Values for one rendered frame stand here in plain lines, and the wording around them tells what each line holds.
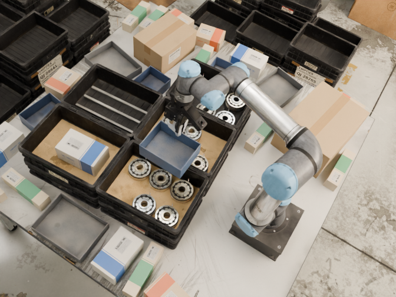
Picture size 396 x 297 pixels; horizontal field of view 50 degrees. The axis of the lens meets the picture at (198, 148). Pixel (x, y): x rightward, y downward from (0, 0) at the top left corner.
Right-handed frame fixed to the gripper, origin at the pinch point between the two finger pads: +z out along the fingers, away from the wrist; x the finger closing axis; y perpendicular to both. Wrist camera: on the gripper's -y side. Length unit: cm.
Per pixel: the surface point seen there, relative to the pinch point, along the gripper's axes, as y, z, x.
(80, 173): 33, 32, 24
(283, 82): -12, 28, -98
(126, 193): 9.9, 31.7, 19.5
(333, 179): -64, 29, -52
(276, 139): -29, 29, -54
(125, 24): 86, 27, -70
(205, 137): -0.8, 25.4, -27.3
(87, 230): 17, 47, 38
